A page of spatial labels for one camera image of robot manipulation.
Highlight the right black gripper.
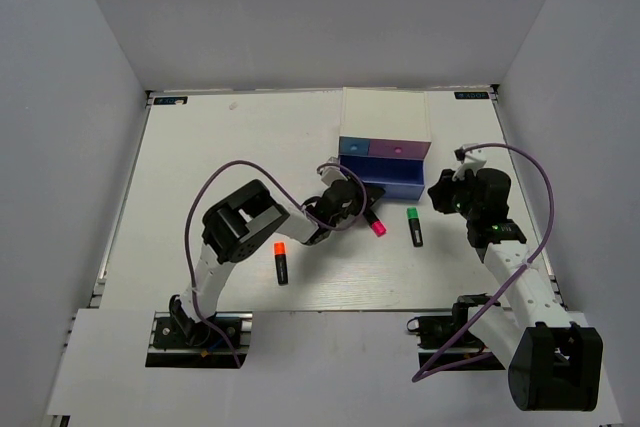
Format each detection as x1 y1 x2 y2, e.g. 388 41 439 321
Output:
429 167 482 220

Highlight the green cap highlighter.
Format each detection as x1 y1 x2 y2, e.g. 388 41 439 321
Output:
406 207 423 248

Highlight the corner label sticker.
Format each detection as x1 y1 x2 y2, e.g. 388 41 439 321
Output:
153 96 188 105
454 91 490 100

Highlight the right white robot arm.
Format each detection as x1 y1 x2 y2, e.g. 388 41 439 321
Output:
428 168 603 412

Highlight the orange cap highlighter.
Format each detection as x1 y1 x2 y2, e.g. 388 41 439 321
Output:
274 242 288 286

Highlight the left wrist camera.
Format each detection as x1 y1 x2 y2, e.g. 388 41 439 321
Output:
316 157 349 188

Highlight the pink drawer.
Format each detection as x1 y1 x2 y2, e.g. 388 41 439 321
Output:
368 139 431 160

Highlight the white drawer organizer box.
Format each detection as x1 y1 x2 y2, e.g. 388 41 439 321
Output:
337 87 433 201

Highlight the small light blue drawer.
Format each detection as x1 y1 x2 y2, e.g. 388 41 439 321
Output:
339 136 370 156

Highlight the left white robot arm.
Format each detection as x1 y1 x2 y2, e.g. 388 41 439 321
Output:
169 177 386 347

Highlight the right corner label sticker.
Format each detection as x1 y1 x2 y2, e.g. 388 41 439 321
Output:
454 91 490 100

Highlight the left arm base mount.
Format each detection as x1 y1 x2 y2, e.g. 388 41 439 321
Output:
145 313 253 370

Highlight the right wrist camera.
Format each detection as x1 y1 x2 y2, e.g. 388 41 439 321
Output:
452 144 487 181

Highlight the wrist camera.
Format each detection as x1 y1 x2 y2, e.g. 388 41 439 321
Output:
452 144 487 181
316 157 349 188

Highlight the pink cap highlighter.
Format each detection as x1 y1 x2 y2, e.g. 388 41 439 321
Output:
363 210 387 237

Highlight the left corner label sticker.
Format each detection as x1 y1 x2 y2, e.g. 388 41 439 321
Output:
153 96 188 105

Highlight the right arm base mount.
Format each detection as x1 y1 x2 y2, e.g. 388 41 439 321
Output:
406 315 504 371

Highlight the wide blue bottom drawer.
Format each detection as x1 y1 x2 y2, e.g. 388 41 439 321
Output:
339 155 425 201

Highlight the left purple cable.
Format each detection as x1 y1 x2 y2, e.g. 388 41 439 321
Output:
183 160 370 368

